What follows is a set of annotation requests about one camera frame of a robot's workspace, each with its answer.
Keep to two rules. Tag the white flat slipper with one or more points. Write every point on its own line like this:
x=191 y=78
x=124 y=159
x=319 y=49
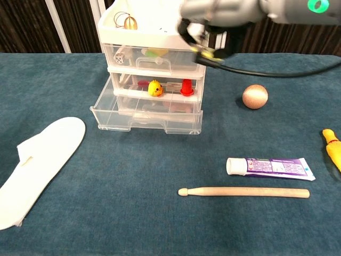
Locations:
x=53 y=149

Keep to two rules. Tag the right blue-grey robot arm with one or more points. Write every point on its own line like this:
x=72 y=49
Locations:
x=298 y=12

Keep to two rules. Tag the small flat red toy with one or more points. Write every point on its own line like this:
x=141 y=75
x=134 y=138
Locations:
x=143 y=83

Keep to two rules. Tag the white plastic drawer organizer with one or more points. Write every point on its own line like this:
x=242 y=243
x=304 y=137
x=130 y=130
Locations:
x=149 y=36

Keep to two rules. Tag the wooden drumstick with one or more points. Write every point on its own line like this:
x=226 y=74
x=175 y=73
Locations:
x=239 y=191

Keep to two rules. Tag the red cone toy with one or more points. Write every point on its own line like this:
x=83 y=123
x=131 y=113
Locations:
x=187 y=87

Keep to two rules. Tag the clear drawer with dice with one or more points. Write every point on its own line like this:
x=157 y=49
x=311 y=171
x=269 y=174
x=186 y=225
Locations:
x=181 y=62

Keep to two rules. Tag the copper coloured ball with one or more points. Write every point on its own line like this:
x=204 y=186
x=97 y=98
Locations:
x=255 y=96

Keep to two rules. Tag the yellow chick toy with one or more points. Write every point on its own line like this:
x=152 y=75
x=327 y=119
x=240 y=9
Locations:
x=155 y=88

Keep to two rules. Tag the purple white toothpaste tube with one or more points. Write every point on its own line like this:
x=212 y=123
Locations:
x=274 y=168

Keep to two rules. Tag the white dice black dots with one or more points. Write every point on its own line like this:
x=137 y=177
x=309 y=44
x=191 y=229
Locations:
x=119 y=58

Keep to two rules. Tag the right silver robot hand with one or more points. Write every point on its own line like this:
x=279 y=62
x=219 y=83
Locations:
x=221 y=12

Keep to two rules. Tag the clear drawer with chick toy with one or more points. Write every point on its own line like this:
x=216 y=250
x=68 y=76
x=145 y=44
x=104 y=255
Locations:
x=112 y=117

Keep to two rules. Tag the pink toy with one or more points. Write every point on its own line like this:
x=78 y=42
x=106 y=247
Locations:
x=178 y=108

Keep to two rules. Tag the yellow rubber chicken toy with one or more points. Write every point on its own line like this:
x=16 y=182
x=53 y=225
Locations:
x=334 y=149

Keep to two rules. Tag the teal table cloth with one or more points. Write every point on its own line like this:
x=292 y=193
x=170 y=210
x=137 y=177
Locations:
x=149 y=173

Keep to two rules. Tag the white frame post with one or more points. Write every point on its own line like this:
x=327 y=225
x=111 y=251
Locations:
x=58 y=26
x=95 y=32
x=221 y=40

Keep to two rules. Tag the yellow green toy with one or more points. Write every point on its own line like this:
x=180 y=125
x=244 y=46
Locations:
x=155 y=52

